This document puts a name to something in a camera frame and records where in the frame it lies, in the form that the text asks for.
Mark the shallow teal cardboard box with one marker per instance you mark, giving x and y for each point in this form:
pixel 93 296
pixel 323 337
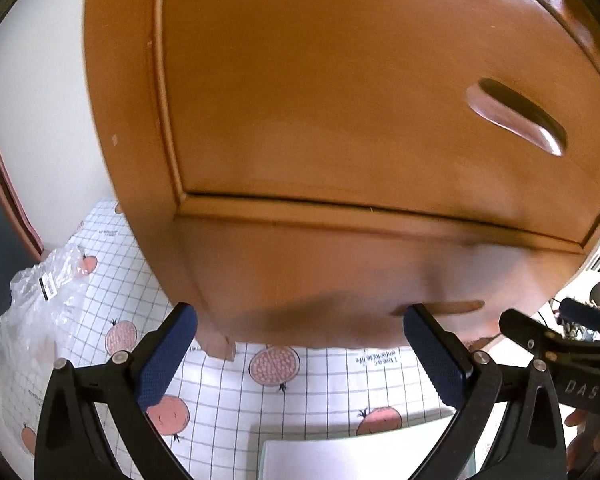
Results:
pixel 360 462

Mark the person's right hand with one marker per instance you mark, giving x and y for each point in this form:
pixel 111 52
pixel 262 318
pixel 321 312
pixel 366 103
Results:
pixel 585 442

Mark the reddish wooden door frame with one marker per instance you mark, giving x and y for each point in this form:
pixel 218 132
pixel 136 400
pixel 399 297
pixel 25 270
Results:
pixel 10 195

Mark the pomegranate print checked tablecloth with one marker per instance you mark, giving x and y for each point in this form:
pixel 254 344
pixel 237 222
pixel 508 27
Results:
pixel 220 410

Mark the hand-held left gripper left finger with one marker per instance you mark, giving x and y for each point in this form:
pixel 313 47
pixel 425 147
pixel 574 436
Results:
pixel 167 355

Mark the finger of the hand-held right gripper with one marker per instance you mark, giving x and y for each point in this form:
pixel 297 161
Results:
pixel 585 311
pixel 530 332

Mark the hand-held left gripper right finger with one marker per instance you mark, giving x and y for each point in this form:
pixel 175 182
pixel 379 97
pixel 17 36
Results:
pixel 437 355

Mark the clear plastic bag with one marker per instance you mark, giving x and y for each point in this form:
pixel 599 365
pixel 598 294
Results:
pixel 35 300

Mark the wooden nightstand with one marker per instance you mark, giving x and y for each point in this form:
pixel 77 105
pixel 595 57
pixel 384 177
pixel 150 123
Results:
pixel 130 110

